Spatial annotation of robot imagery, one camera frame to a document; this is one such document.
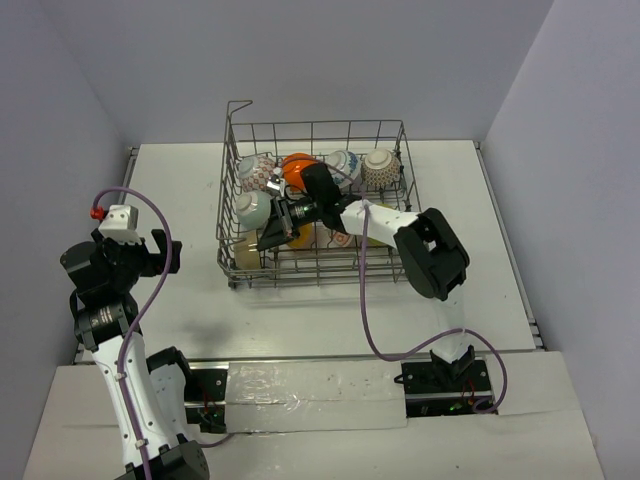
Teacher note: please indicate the grey wire dish rack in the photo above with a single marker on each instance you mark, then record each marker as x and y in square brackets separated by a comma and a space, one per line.
[322, 261]

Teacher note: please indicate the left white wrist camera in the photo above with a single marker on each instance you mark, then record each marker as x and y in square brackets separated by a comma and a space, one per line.
[118, 224]

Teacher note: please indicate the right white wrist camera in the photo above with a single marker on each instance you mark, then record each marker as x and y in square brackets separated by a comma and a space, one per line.
[276, 184]

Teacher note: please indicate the lime green bowl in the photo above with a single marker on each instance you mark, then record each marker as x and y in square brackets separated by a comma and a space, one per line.
[381, 224]

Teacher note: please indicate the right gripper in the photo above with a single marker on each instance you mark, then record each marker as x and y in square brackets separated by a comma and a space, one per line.
[282, 227]

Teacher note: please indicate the orange bowl white inside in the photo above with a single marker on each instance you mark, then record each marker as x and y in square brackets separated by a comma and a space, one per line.
[292, 167]

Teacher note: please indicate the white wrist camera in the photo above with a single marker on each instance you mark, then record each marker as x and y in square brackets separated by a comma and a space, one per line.
[118, 224]
[276, 184]

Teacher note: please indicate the grey patterned bowl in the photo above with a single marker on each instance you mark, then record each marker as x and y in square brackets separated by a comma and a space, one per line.
[380, 168]

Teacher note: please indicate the blue triangle pattern bowl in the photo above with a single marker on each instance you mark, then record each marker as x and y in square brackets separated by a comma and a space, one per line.
[254, 172]

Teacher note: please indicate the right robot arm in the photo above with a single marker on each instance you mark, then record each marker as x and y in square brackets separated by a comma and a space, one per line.
[432, 256]

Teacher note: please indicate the blue floral bowl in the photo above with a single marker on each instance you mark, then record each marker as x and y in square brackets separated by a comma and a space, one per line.
[344, 167]

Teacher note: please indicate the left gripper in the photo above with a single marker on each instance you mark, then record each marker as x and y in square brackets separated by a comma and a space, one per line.
[151, 257]

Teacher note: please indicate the yellow-orange bowl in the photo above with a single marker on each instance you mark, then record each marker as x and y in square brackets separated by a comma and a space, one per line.
[305, 239]

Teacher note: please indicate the light teal bowl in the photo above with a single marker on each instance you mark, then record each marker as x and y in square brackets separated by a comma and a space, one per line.
[253, 209]

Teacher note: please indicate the black glossy bowl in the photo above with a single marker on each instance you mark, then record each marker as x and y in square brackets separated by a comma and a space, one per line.
[246, 255]

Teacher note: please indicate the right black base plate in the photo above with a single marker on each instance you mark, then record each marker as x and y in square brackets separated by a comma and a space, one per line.
[427, 396]

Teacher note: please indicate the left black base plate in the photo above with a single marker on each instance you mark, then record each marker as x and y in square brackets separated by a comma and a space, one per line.
[205, 402]

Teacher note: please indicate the orange white patterned bowl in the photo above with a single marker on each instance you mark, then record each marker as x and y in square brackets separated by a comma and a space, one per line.
[338, 239]

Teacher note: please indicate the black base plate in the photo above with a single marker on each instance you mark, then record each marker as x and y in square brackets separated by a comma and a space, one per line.
[427, 396]
[205, 402]

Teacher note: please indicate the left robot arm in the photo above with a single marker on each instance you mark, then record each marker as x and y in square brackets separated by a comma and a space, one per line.
[147, 392]

